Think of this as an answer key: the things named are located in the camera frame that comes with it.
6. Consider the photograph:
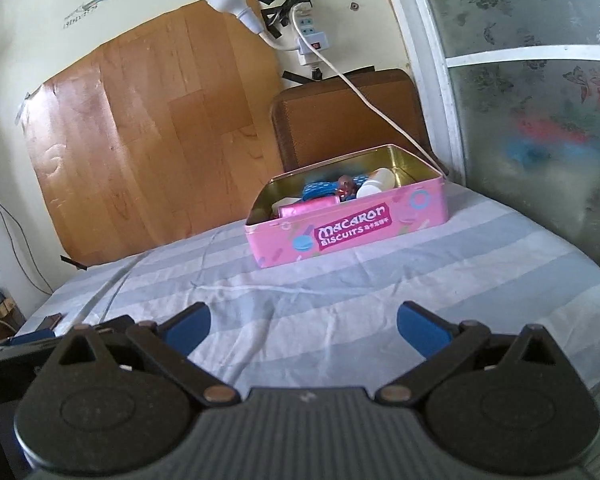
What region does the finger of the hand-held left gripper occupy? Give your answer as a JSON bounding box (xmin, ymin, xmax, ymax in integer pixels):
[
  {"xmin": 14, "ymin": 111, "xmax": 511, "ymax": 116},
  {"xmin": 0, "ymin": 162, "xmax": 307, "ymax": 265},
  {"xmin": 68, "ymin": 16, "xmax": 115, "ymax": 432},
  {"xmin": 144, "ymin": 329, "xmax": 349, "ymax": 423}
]
[{"xmin": 0, "ymin": 330, "xmax": 58, "ymax": 349}]

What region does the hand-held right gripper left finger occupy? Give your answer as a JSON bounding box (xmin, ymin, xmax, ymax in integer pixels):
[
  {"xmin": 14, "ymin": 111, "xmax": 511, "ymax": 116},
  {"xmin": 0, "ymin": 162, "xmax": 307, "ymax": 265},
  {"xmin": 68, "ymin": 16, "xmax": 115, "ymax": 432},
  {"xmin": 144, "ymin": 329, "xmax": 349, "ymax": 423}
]
[{"xmin": 45, "ymin": 302, "xmax": 242, "ymax": 406}]

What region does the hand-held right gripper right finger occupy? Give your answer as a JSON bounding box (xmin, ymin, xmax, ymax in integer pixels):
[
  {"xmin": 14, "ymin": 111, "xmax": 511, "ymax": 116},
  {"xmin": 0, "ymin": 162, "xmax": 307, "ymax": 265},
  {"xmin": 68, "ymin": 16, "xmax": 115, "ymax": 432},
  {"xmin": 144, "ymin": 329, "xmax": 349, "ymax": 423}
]
[{"xmin": 377, "ymin": 301, "xmax": 567, "ymax": 406}]

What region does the pink biscuit tin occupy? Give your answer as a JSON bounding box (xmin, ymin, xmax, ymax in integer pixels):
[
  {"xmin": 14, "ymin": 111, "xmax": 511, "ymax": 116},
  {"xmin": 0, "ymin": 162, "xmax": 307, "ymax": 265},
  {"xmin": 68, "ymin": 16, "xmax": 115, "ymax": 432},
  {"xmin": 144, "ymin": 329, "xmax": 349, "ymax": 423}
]
[{"xmin": 244, "ymin": 143, "xmax": 449, "ymax": 269}]

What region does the white bottle with colourful label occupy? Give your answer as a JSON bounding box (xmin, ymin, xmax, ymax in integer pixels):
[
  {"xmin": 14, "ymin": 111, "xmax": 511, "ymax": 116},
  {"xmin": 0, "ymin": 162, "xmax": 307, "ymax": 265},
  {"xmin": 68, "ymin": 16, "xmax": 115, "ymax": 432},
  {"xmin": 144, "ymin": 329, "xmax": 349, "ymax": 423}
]
[{"xmin": 356, "ymin": 166, "xmax": 399, "ymax": 199}]

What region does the pink glitter zip pouch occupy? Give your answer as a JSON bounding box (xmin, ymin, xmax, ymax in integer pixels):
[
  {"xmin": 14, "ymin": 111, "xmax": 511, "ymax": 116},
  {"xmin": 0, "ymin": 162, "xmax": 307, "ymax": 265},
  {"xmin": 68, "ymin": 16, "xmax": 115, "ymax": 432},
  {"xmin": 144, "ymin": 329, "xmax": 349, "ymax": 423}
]
[{"xmin": 279, "ymin": 196, "xmax": 340, "ymax": 219}]

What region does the striped bed sheet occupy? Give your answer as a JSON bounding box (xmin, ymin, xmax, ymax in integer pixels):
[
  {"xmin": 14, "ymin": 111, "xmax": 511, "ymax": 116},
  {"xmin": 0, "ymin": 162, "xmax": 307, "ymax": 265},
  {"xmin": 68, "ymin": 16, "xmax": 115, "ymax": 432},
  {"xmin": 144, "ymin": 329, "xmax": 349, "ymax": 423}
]
[{"xmin": 16, "ymin": 180, "xmax": 600, "ymax": 397}]

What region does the blue patterned item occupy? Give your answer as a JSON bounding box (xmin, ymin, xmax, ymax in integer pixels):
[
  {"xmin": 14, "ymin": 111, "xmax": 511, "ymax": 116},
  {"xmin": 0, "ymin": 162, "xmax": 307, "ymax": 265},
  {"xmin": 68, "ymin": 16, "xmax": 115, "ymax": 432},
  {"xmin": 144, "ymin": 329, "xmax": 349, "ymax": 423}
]
[{"xmin": 301, "ymin": 174, "xmax": 372, "ymax": 202}]

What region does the brown chair back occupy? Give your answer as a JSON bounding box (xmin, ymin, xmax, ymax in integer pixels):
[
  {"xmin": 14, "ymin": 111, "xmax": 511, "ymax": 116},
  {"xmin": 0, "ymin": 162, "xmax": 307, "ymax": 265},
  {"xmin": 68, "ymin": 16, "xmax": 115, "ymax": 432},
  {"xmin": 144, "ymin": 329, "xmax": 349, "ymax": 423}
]
[{"xmin": 271, "ymin": 67, "xmax": 432, "ymax": 177}]

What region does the white-framed frosted glass door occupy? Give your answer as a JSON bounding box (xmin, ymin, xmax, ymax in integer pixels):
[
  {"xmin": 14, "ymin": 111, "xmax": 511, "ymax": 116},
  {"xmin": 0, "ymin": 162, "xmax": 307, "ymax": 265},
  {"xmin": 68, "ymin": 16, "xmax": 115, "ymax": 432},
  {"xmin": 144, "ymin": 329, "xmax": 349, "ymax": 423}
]
[{"xmin": 374, "ymin": 0, "xmax": 600, "ymax": 281}]

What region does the white power strip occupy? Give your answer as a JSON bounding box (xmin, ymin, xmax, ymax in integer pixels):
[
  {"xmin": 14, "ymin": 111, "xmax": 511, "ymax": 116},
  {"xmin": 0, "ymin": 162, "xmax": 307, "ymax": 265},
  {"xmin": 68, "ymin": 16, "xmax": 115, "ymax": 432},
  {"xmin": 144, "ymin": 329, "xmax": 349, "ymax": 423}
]
[{"xmin": 291, "ymin": 2, "xmax": 332, "ymax": 67}]

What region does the thin black wall wire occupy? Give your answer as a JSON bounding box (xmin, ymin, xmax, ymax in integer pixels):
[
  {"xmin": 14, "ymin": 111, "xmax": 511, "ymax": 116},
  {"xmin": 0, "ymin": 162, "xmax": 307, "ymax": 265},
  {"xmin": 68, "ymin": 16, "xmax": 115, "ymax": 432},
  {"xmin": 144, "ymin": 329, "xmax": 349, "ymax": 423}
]
[{"xmin": 0, "ymin": 171, "xmax": 52, "ymax": 295}]

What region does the wood-grain wall panel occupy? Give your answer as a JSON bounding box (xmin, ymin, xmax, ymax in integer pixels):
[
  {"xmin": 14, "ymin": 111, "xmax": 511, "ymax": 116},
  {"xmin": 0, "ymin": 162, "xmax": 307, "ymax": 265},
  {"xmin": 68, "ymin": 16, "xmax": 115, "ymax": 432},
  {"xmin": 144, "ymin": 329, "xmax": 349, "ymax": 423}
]
[{"xmin": 22, "ymin": 0, "xmax": 287, "ymax": 267}]

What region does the white power cable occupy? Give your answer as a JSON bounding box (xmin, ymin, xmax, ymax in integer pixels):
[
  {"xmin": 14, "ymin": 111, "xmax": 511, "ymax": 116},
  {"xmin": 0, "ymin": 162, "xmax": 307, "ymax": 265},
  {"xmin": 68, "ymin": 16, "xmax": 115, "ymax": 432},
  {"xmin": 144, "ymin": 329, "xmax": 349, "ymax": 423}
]
[{"xmin": 319, "ymin": 59, "xmax": 450, "ymax": 177}]

